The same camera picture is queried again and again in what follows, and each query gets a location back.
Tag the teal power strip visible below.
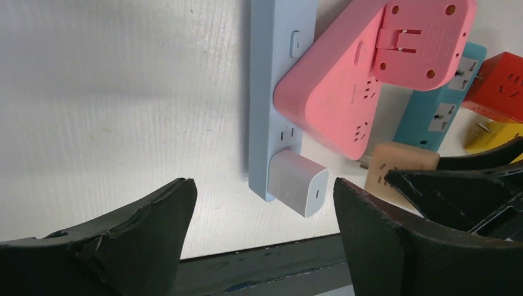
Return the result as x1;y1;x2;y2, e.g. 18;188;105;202
393;42;487;152

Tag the red cube plug adapter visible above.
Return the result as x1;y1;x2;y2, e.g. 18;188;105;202
461;52;522;123

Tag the pink square plug adapter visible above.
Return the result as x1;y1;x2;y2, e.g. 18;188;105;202
374;0;478;91

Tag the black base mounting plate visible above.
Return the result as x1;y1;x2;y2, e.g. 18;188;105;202
173;234;352;295

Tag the white USB charger block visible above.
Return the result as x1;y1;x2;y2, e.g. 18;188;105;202
268;149;329;218

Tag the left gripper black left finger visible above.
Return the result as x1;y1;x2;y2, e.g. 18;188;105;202
1;178;197;295

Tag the yellow cube plug adapter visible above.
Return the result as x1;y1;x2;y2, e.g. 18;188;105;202
464;121;522;154

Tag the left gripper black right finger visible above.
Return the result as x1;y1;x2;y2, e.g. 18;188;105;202
333;178;522;295

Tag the beige wooden cube adapter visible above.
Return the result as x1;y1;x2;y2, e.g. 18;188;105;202
364;142;440;215

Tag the pink triangular plug adapter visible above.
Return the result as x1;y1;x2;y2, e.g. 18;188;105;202
273;1;387;160

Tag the light blue power strip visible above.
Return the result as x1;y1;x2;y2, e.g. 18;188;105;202
247;0;319;203

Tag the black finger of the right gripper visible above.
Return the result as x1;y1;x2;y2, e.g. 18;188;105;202
385;136;522;241

